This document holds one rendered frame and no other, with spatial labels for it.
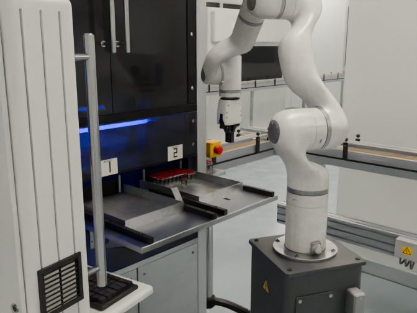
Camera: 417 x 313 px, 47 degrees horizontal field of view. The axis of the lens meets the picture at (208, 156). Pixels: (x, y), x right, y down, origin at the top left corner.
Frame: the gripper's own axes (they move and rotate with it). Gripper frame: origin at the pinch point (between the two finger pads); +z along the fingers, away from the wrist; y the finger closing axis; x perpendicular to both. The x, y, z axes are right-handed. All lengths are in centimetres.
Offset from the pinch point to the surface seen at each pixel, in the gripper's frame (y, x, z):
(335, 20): -789, -399, -85
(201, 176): -5.2, -20.7, 20.6
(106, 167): 42.2, -22.7, 8.5
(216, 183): -5.3, -12.0, 22.3
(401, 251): -80, 40, 62
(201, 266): -8, -24, 66
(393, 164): -83, 32, 21
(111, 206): 43, -19, 22
